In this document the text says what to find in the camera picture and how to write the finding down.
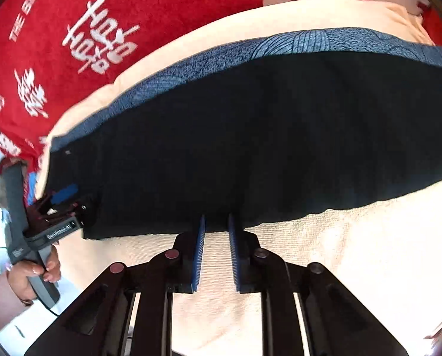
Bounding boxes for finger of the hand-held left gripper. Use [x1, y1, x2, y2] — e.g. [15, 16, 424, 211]
[49, 183, 80, 205]

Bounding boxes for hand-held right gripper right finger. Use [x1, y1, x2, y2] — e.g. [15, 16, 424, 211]
[227, 213, 409, 356]

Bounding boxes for person's left hand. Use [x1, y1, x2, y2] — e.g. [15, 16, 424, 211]
[6, 245, 63, 303]

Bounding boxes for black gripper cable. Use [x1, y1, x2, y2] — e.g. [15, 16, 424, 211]
[38, 297, 61, 317]

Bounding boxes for person's left forearm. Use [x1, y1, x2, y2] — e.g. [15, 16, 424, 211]
[0, 271, 34, 336]

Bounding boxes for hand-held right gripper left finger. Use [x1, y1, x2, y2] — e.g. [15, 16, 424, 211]
[24, 214, 207, 356]

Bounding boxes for black pants with blue waistband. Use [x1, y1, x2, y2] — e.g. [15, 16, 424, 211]
[45, 27, 442, 240]

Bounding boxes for red printed blanket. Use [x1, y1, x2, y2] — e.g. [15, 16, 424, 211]
[0, 0, 442, 197]

